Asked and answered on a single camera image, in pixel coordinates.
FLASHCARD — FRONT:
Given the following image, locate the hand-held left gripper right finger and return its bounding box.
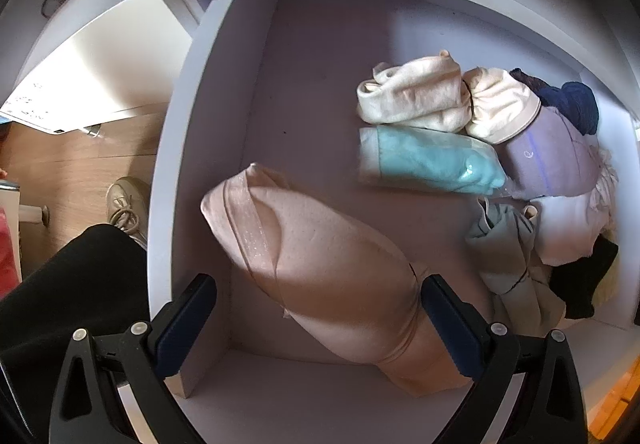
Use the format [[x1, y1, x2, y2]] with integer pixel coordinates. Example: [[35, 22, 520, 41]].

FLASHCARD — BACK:
[[420, 274, 588, 444]]

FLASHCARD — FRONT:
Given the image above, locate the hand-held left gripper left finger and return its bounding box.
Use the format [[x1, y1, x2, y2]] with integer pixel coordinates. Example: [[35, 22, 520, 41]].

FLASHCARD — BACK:
[[50, 273, 218, 444]]

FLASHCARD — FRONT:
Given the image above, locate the grey cloth with dark trim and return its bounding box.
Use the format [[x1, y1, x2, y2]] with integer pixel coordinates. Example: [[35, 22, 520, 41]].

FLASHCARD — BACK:
[[465, 199, 566, 340]]

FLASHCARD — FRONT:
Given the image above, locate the peach cloth bundle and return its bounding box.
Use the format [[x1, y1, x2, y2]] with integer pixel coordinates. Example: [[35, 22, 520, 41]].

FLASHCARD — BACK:
[[200, 163, 473, 397]]

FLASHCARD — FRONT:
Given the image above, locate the black cloth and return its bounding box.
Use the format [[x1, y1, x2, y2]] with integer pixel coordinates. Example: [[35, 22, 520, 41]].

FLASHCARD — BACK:
[[550, 236, 621, 319]]

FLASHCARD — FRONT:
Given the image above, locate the teal cloth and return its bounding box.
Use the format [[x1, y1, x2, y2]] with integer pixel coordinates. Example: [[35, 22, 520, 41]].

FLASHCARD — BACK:
[[357, 125, 508, 197]]

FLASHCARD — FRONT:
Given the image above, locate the navy knit cloth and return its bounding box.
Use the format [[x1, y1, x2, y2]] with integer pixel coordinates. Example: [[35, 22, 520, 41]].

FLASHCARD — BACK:
[[537, 81, 601, 137]]

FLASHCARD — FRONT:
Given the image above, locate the white shelf cabinet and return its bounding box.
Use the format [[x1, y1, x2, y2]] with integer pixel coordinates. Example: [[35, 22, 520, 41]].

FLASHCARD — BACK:
[[0, 0, 640, 444]]

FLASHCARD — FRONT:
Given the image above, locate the person's leg in black trousers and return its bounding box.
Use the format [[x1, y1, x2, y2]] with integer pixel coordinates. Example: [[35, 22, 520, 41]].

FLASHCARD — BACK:
[[0, 224, 151, 444]]

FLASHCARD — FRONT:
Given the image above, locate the cream lace-up shoe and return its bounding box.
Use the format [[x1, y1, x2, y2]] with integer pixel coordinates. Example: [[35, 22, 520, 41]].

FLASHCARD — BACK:
[[105, 176, 151, 249]]

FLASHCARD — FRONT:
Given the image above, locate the white cloth bundle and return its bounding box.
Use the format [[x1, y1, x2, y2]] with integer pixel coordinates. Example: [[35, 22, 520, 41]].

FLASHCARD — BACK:
[[530, 194, 613, 267]]

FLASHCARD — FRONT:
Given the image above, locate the red cloth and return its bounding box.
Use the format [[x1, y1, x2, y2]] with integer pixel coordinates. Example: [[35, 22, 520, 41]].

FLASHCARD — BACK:
[[0, 206, 23, 299]]

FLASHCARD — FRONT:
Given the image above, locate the lavender cloth bundle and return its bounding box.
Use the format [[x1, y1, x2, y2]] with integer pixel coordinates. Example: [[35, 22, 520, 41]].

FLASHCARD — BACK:
[[500, 106, 603, 199]]

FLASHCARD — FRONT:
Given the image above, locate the pale pink fringed cloth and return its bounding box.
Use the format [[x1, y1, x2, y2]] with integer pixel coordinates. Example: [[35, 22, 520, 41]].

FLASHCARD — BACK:
[[587, 146, 618, 229]]

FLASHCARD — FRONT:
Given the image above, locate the cream cloth with beige band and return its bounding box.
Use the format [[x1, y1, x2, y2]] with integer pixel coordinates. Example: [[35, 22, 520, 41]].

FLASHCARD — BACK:
[[462, 67, 543, 145]]

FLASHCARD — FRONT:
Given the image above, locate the cream fleece cloth roll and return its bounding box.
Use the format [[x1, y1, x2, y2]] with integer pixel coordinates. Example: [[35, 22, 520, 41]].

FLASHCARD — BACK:
[[356, 51, 473, 132]]

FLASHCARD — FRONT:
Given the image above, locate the dark maroon cloth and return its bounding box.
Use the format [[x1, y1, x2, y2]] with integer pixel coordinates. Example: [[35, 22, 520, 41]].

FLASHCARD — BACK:
[[510, 68, 551, 94]]

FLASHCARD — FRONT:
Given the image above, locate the white appliance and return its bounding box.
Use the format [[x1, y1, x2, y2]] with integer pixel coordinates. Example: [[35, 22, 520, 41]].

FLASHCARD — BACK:
[[0, 0, 193, 137]]

